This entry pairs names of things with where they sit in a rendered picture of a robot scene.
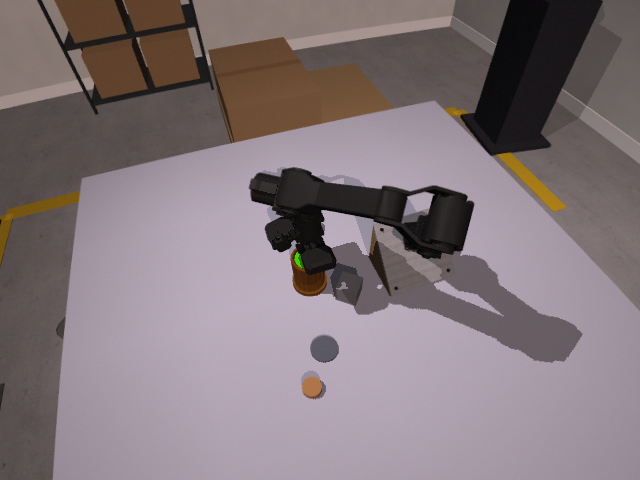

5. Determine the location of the orange-brown disc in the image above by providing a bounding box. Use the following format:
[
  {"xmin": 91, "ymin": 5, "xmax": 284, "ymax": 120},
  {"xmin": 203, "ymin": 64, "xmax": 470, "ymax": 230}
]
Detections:
[{"xmin": 302, "ymin": 377, "xmax": 322, "ymax": 399}]

